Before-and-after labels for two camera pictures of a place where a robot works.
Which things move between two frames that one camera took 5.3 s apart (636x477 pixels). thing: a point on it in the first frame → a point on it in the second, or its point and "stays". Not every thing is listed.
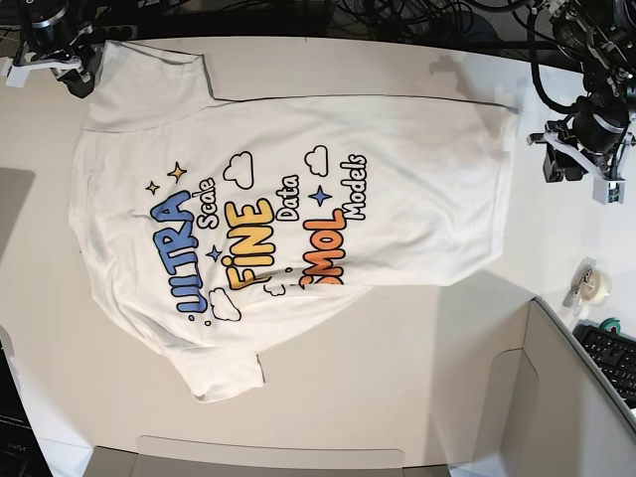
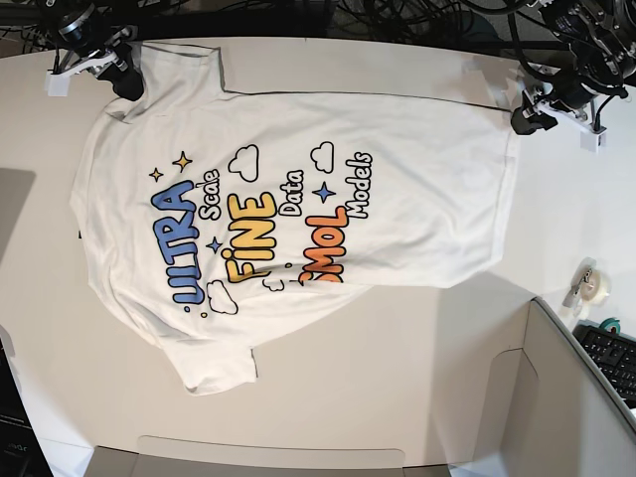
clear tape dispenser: x=588 y=286 stays
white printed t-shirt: x=192 y=211 stays
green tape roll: x=612 y=322 stays
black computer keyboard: x=615 y=353 stays
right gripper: x=597 y=138 → x=542 y=96
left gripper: x=74 y=64 → x=106 y=61
